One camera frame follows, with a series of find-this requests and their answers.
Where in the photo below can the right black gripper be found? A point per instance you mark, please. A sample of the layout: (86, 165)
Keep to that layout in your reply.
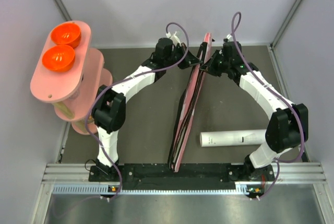
(209, 67)

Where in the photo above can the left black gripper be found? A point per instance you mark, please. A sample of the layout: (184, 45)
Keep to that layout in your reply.
(189, 60)

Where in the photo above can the pink SPORT racket bag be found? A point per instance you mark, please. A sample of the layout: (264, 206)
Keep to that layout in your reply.
(184, 119)

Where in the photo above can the white shuttlecock tube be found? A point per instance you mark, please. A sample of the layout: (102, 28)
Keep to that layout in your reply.
(232, 138)

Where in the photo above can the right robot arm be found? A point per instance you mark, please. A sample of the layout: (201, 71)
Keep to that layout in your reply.
(288, 122)

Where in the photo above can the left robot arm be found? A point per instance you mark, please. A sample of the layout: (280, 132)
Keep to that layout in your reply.
(109, 113)

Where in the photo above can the pink three-tier wooden shelf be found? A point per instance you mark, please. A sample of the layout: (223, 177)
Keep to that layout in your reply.
(72, 93)

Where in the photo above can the upper orange plastic bowl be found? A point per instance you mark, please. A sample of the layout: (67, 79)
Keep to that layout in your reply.
(67, 34)

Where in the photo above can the orange plastic bowl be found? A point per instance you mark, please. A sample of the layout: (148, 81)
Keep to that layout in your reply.
(59, 58)
(67, 34)

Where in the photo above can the lower orange plastic bowl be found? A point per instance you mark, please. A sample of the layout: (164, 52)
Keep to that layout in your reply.
(59, 58)

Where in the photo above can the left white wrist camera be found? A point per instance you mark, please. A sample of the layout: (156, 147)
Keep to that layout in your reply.
(174, 37)

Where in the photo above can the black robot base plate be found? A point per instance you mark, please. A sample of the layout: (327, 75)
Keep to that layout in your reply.
(191, 176)

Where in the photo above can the grey slotted cable duct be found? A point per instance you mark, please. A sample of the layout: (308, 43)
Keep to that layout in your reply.
(98, 189)

